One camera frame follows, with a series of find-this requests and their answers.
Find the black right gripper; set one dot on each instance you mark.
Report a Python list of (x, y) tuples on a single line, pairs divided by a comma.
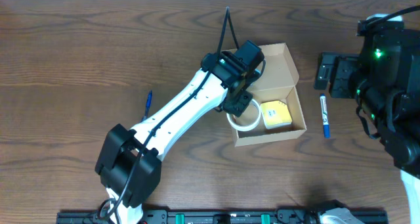
[(336, 75)]

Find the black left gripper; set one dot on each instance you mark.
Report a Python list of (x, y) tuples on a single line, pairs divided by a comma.
[(239, 102)]

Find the large white tape roll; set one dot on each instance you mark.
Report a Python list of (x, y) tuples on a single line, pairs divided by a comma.
[(251, 126)]

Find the blue white marker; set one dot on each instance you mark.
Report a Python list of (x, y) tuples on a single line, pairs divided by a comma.
[(325, 121)]

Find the cardboard box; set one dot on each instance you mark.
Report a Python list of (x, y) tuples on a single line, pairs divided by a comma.
[(277, 83)]

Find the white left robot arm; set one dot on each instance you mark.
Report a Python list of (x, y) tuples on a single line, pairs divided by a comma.
[(130, 160)]

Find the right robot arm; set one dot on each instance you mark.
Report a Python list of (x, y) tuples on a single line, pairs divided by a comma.
[(383, 79)]

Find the yellow sticky note pad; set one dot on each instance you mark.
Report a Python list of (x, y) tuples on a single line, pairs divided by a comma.
[(275, 114)]

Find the blue ballpoint pen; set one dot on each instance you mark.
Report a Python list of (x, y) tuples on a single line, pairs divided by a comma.
[(148, 105)]

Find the black mounting rail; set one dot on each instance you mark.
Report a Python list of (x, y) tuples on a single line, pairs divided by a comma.
[(331, 211)]

